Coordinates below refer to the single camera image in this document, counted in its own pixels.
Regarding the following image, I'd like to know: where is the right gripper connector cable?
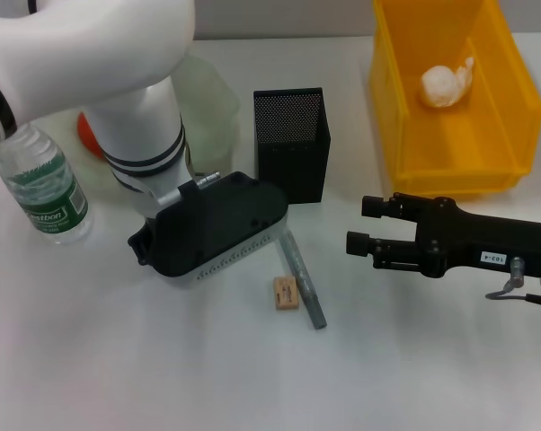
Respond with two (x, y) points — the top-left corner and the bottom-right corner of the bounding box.
(484, 256), (541, 310)

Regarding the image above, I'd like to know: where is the pale green glass fruit plate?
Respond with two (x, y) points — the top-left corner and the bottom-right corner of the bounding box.
(36, 52), (243, 198)

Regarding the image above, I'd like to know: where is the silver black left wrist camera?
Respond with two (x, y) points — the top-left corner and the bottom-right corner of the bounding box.
(151, 170), (292, 291)

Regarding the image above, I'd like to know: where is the tan rectangular eraser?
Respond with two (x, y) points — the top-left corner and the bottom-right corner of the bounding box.
(272, 276), (301, 311)

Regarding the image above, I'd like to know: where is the red-orange toy orange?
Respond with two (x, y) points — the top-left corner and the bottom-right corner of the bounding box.
(75, 110), (105, 158)

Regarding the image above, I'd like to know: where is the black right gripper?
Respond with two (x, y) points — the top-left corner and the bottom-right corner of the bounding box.
(345, 192), (541, 280)

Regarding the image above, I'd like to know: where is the clear bottle with green label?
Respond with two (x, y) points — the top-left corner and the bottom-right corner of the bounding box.
(0, 123), (94, 246)

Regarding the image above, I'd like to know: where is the grey marker pen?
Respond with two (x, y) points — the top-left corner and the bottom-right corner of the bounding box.
(277, 231), (328, 330)

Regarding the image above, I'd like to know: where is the black mesh pen holder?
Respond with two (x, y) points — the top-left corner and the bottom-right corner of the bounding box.
(253, 87), (333, 206)

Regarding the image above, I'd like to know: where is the white paper ball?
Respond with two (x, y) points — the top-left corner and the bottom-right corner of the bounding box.
(416, 54), (478, 109)

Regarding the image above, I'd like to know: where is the yellow plastic storage bin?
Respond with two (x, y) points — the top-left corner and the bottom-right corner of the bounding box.
(368, 0), (541, 201)

